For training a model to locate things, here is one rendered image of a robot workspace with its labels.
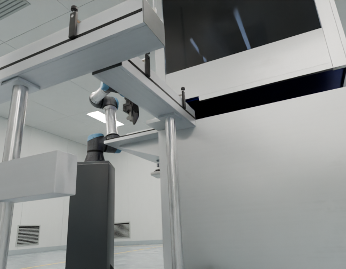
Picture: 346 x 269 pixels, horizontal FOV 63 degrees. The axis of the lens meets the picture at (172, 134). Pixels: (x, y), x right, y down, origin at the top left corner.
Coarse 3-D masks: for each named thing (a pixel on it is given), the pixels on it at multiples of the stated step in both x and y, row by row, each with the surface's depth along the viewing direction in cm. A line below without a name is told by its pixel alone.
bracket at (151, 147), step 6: (156, 138) 172; (126, 144) 181; (132, 144) 179; (138, 144) 177; (144, 144) 175; (150, 144) 173; (156, 144) 171; (132, 150) 178; (138, 150) 175; (144, 150) 173; (150, 150) 172; (156, 150) 170
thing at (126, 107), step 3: (126, 99) 191; (126, 102) 190; (129, 102) 187; (132, 102) 186; (123, 105) 189; (126, 105) 187; (129, 105) 187; (132, 105) 188; (135, 105) 188; (123, 108) 188; (126, 108) 187; (129, 108) 186; (135, 108) 187; (138, 108) 191; (123, 111) 188; (126, 111) 187; (129, 111) 189; (135, 111) 188
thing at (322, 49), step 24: (336, 24) 133; (264, 48) 146; (288, 48) 141; (312, 48) 135; (336, 48) 130; (192, 72) 162; (216, 72) 155; (240, 72) 148; (264, 72) 143; (288, 72) 137; (312, 72) 132; (192, 96) 157; (216, 96) 151
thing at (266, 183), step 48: (336, 96) 125; (192, 144) 149; (240, 144) 138; (288, 144) 128; (336, 144) 120; (192, 192) 142; (240, 192) 132; (288, 192) 123; (336, 192) 115; (192, 240) 135; (240, 240) 126; (288, 240) 118; (336, 240) 111
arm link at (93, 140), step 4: (88, 136) 204; (92, 136) 202; (96, 136) 202; (100, 136) 204; (88, 140) 202; (92, 140) 201; (96, 140) 201; (100, 140) 203; (104, 140) 205; (88, 144) 201; (92, 144) 200; (96, 144) 201; (100, 144) 202; (104, 144) 204; (88, 148) 200; (92, 148) 199; (96, 148) 200; (100, 148) 202; (104, 148) 205
